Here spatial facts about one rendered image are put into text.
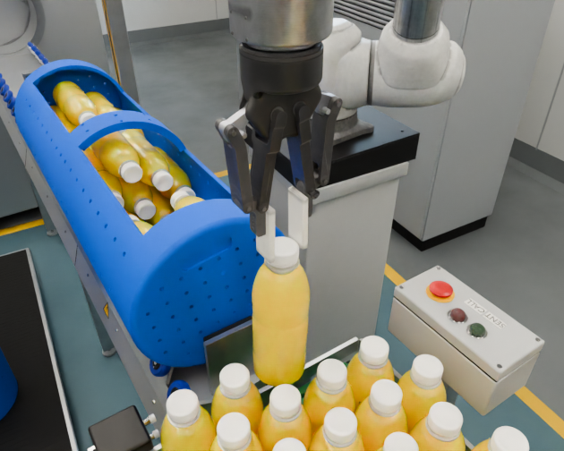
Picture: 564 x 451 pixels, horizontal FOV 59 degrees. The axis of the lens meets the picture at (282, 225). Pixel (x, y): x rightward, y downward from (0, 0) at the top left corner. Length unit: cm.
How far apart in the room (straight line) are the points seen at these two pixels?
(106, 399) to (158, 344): 132
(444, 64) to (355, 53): 20
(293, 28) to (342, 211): 95
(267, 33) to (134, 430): 57
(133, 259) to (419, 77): 77
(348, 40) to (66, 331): 173
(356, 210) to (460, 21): 107
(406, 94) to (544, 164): 246
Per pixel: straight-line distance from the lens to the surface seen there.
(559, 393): 229
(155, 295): 74
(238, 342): 83
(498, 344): 78
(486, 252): 283
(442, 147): 239
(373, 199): 138
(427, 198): 250
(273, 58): 44
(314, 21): 43
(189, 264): 74
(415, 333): 83
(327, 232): 134
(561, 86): 351
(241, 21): 44
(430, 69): 121
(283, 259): 57
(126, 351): 105
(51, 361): 210
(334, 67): 123
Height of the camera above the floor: 165
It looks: 36 degrees down
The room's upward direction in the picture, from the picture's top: straight up
